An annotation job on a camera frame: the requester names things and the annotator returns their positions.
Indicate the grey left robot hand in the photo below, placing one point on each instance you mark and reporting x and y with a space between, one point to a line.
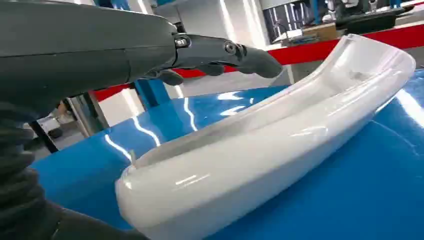
73 49

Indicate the white curved plastic part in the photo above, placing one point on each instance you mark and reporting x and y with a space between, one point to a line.
232 172

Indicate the brown cardboard box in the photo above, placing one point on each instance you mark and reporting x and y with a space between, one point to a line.
319 32

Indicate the black tray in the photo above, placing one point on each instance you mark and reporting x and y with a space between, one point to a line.
367 21

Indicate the glossy blue panel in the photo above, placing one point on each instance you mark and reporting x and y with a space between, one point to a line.
364 182

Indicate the blue post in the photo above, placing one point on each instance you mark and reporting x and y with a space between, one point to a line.
150 92

